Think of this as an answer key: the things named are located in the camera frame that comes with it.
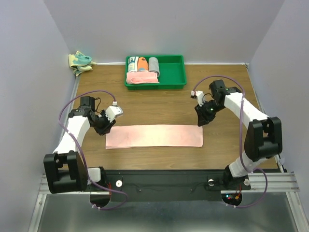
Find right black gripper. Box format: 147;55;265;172
194;100;224;127

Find pink towel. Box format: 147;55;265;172
126;71;159;85
106;125;203;149

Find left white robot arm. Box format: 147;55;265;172
43;96;123;194

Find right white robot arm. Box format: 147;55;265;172
191;76;282;189

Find green plastic tray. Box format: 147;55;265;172
124;55;187;90

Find pink rolled towel in tray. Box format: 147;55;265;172
126;71;159;85

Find white green rolled towel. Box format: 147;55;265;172
127;57;139;73

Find yellow green crumpled towel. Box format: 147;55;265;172
68;51;97;77

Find orange rolled towel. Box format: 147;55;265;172
138;57;149;72

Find grey rolled towel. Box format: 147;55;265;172
148;57;160;77

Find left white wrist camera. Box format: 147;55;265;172
105;101;124;122

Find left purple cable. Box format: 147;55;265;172
58;90;128;210

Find purple cable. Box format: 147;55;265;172
58;90;128;210
190;75;268;208

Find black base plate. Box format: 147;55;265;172
90;170;251;207

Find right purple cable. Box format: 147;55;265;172
190;75;268;208

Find aluminium frame rail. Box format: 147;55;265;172
41;63;307;232

